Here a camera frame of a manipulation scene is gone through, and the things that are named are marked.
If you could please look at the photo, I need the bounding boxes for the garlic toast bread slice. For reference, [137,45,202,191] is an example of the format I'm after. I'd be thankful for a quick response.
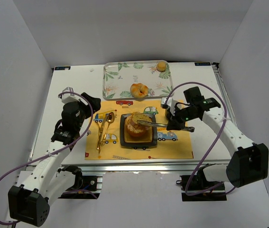
[130,112,152,126]

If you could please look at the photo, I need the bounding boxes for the large sugared round bread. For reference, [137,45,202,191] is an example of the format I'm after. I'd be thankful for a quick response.
[125,116,150,137]

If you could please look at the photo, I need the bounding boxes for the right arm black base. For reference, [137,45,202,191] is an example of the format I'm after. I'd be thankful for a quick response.
[176,175,227,202]

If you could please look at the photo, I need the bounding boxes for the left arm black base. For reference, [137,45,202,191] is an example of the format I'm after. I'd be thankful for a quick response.
[56,166,102,200]

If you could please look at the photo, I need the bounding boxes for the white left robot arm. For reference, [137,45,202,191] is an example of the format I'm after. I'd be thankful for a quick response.
[8,92,101,227]

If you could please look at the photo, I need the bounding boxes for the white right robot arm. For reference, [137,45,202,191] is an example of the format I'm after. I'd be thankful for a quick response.
[161,86,269,189]

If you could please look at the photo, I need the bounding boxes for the twisted croissant bread roll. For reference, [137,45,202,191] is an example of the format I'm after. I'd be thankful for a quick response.
[130,83,148,98]

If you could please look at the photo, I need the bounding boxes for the small round bread bun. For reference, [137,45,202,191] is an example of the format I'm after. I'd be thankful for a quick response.
[156,61,167,72]

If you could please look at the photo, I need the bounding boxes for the gold knife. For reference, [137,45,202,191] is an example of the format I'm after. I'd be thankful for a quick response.
[97,114,109,152]

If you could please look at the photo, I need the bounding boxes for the gold spoon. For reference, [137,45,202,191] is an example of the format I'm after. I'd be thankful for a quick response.
[101,112,115,147]

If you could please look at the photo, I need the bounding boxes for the yellow vehicle print placemat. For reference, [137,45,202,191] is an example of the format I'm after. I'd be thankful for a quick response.
[85,100,193,161]

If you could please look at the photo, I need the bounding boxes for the dark green mug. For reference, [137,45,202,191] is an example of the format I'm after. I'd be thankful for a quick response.
[165,108,172,121]

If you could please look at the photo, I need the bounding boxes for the leaf pattern serving tray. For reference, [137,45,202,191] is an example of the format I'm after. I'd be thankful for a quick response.
[102,60,173,100]

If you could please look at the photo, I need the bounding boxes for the black square amber plate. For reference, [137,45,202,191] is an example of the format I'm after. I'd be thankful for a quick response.
[120,114,157,150]

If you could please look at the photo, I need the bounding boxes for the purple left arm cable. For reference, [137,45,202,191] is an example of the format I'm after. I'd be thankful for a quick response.
[0,92,97,225]

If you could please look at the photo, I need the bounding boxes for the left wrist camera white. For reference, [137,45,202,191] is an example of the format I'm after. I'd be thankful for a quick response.
[58,87,80,104]

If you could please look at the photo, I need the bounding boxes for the aluminium table frame rail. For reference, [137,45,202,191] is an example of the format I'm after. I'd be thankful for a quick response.
[18,62,251,178]

